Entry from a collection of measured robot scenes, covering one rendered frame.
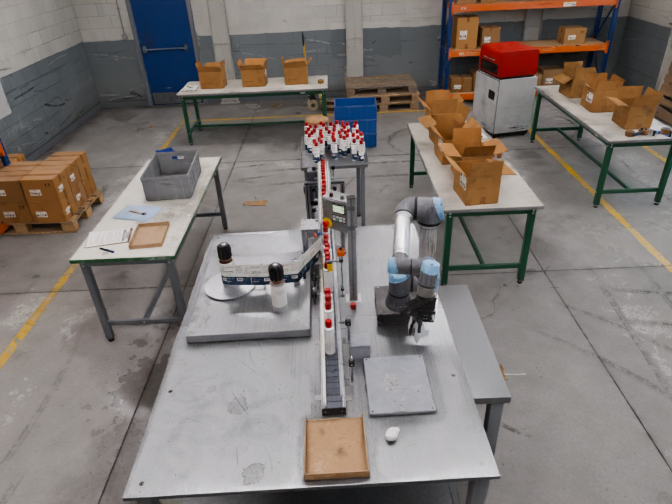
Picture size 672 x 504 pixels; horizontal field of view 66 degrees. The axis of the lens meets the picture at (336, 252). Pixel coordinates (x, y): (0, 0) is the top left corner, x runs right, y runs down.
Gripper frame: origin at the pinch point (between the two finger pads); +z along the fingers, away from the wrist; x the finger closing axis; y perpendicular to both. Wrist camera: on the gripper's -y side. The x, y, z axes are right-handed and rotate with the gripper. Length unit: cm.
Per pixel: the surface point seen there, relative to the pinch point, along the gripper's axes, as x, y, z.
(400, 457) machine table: -27, -8, 42
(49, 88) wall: 750, -321, -47
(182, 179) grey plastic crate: 258, -105, -13
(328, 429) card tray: -6, -34, 43
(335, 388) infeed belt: 11.2, -27.9, 33.0
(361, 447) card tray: -18, -23, 43
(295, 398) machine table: 16, -45, 41
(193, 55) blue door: 852, -107, -133
